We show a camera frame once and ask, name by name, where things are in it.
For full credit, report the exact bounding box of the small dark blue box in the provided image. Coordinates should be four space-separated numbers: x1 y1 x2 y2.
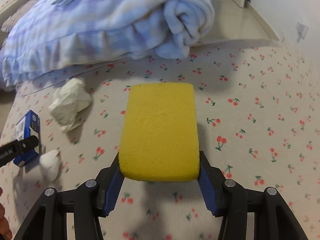
14 110 41 167

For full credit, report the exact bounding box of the white tissue ball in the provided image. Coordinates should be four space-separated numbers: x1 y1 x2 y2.
39 150 61 182

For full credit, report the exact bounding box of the printed paper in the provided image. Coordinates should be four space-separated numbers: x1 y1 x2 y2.
48 77 92 133

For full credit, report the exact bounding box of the yellow sponge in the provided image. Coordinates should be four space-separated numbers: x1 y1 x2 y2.
119 82 200 182

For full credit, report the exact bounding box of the person's right hand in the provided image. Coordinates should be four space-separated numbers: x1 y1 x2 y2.
0 187 13 240

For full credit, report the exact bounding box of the plaid pillow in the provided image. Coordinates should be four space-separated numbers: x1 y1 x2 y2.
1 0 40 33

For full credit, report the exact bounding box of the blue plaid folded blanket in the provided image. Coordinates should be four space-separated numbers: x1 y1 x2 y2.
1 0 215 90

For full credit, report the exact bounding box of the white wall plug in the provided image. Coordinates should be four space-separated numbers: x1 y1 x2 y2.
296 21 309 42

